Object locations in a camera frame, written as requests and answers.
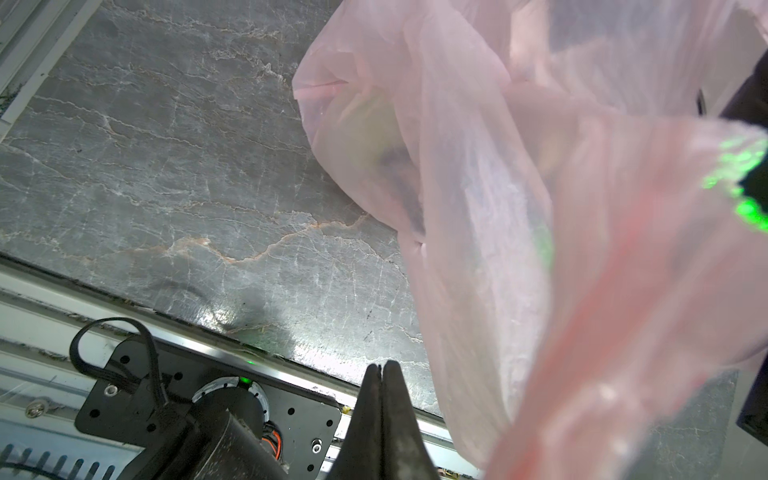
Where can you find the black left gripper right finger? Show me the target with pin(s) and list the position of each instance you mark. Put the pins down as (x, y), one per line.
(404, 455)

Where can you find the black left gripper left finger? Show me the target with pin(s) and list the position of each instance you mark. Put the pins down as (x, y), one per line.
(360, 456)

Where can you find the pink printed plastic bag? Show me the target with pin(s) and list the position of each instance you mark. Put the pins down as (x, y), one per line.
(573, 253)

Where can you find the green fake fruit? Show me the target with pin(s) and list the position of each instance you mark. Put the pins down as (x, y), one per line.
(377, 146)

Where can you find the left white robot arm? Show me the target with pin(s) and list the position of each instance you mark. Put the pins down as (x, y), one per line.
(194, 416)

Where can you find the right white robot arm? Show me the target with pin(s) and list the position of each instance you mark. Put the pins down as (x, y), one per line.
(748, 104)

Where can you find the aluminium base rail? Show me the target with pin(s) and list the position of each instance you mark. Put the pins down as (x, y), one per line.
(42, 393)

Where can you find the aluminium frame rail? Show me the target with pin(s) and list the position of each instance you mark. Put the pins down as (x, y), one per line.
(34, 36)

